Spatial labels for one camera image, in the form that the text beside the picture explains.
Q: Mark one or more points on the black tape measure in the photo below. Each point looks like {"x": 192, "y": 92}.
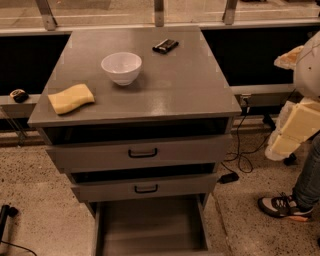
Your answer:
{"x": 19, "y": 95}

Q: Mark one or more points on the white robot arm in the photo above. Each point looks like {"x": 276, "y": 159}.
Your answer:
{"x": 297, "y": 122}

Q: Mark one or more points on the grey drawer cabinet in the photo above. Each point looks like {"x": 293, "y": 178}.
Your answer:
{"x": 179, "y": 94}

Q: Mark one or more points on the grey open bottom drawer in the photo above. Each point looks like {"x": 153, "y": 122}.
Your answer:
{"x": 167, "y": 226}

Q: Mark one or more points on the grey window ledge rail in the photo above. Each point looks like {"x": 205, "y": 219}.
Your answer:
{"x": 244, "y": 51}

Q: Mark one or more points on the black power adapter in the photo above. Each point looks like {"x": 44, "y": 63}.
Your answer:
{"x": 228, "y": 178}

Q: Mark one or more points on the black snack bar packet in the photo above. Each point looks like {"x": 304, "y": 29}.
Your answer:
{"x": 165, "y": 46}

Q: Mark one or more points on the yellow sponge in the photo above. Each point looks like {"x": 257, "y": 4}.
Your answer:
{"x": 71, "y": 98}

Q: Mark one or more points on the black stand at left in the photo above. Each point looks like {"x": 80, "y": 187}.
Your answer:
{"x": 6, "y": 212}

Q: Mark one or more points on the person leg in jeans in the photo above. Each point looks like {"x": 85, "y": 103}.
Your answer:
{"x": 307, "y": 189}

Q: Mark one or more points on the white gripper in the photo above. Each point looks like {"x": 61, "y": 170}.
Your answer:
{"x": 309, "y": 71}

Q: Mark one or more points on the white bowl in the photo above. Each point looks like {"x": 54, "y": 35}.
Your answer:
{"x": 122, "y": 67}

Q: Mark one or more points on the grey black sneaker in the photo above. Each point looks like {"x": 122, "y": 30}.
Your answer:
{"x": 284, "y": 207}

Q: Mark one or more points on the grey middle drawer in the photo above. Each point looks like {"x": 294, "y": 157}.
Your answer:
{"x": 144, "y": 188}

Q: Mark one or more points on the grey top drawer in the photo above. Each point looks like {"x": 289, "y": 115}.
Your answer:
{"x": 132, "y": 154}

